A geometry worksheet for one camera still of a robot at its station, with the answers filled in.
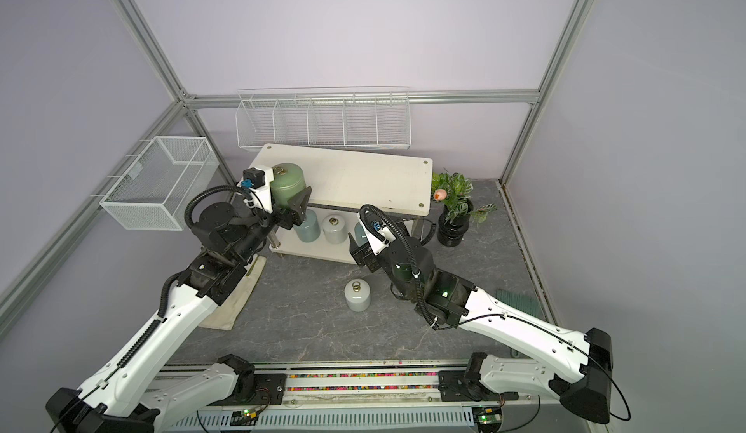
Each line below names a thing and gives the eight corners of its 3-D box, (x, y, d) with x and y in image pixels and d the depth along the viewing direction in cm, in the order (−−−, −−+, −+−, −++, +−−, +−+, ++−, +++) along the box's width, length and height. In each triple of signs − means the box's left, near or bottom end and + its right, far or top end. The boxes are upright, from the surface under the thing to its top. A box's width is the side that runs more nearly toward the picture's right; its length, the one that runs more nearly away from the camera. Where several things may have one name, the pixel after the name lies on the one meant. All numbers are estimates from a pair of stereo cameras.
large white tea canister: (346, 312, 89) (343, 300, 82) (348, 291, 93) (345, 279, 86) (370, 312, 89) (368, 300, 82) (370, 291, 93) (369, 279, 86)
